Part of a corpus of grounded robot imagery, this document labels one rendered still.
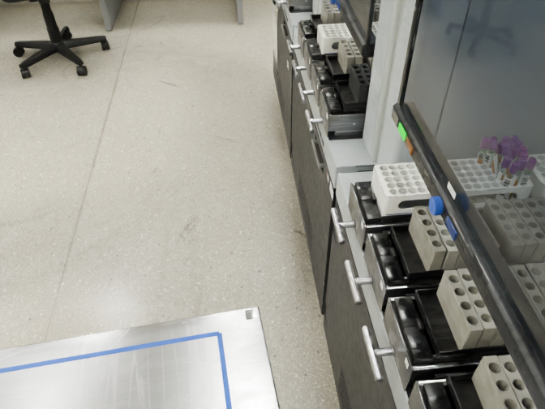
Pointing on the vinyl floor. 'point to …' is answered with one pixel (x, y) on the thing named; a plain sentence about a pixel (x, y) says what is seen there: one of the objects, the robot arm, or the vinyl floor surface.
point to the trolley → (147, 368)
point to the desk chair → (59, 42)
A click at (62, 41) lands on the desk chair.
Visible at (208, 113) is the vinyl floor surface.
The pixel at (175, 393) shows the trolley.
